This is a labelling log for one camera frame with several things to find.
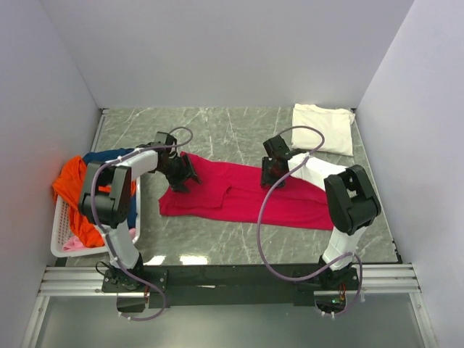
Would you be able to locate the aluminium frame rail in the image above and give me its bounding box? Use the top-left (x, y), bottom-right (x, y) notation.
top-left (22, 263), bottom-right (426, 347)

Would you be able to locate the orange t-shirt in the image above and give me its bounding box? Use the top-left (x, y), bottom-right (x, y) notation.
top-left (52, 154), bottom-right (138, 248)

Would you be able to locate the light pink garment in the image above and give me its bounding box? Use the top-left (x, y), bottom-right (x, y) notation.
top-left (62, 228), bottom-right (136, 252)

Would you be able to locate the black base beam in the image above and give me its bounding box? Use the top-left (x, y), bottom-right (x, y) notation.
top-left (101, 264), bottom-right (360, 312)

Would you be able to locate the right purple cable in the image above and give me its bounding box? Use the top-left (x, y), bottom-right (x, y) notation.
top-left (256, 125), bottom-right (363, 317)

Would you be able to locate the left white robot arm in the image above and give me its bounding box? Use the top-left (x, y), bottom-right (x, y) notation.
top-left (78, 132), bottom-right (200, 291)

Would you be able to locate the dark blue t-shirt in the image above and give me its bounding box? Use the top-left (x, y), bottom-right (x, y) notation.
top-left (83, 148), bottom-right (137, 228)

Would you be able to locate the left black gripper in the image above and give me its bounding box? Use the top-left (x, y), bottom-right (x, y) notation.
top-left (158, 154), bottom-right (202, 194)

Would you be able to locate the pink red t-shirt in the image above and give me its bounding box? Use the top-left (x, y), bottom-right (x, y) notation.
top-left (159, 154), bottom-right (334, 230)

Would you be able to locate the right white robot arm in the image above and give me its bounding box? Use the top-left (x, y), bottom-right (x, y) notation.
top-left (258, 135), bottom-right (381, 289)

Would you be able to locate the folded white t-shirt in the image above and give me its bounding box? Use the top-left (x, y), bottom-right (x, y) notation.
top-left (291, 104), bottom-right (355, 157)

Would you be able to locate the white plastic laundry basket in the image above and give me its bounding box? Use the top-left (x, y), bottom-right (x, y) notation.
top-left (49, 159), bottom-right (143, 258)

